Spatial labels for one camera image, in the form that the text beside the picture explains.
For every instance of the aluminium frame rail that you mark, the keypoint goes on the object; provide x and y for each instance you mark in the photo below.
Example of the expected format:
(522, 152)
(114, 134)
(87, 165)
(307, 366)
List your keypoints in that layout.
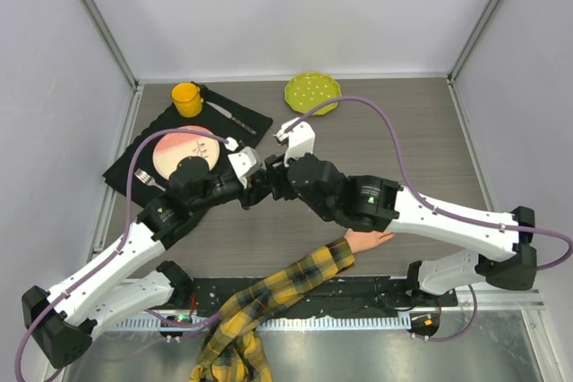
(115, 174)

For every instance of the yellow plaid shirt sleeve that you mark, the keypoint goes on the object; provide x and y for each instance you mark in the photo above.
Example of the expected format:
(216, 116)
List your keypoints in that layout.
(232, 349)

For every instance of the table knife with dark handle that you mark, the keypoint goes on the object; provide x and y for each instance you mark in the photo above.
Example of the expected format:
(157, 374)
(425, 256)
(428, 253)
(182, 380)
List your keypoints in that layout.
(232, 118)

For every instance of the green polka dot dish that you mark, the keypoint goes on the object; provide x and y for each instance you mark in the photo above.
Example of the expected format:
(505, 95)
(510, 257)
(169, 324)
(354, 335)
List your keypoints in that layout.
(309, 89)

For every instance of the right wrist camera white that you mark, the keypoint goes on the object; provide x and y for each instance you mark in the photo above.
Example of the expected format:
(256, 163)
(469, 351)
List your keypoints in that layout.
(299, 138)

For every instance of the pink and cream plate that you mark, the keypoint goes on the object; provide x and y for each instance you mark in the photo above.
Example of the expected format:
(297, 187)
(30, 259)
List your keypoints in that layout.
(173, 148)

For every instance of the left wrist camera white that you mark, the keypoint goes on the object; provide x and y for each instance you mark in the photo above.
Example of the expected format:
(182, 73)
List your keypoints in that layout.
(245, 163)

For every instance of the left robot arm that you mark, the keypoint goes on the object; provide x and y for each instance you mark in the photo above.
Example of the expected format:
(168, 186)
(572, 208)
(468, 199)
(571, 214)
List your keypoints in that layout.
(65, 320)

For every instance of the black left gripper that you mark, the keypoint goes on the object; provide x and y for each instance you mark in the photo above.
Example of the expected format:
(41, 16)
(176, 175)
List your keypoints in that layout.
(257, 188)

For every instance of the mannequin hand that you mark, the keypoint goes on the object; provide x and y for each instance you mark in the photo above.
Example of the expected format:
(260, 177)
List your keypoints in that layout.
(360, 241)

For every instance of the slotted cable duct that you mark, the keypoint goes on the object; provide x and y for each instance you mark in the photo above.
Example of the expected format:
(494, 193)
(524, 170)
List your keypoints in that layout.
(147, 323)

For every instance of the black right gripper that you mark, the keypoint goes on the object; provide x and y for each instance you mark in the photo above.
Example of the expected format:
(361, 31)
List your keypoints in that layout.
(277, 169)

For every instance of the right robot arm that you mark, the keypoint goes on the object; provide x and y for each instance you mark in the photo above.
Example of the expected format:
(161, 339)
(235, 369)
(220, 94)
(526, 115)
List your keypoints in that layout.
(496, 248)

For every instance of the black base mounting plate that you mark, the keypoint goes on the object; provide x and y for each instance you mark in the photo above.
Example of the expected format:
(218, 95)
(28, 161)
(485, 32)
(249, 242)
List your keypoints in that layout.
(338, 297)

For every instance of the silver fork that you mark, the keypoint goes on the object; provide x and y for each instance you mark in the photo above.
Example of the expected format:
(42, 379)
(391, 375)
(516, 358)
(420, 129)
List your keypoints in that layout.
(147, 179)

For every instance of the yellow ceramic mug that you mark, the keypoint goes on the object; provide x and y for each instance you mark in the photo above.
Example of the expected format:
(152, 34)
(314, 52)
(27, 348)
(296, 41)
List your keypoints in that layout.
(187, 99)

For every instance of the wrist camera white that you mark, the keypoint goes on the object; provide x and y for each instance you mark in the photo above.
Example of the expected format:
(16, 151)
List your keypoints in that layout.
(245, 163)
(299, 138)

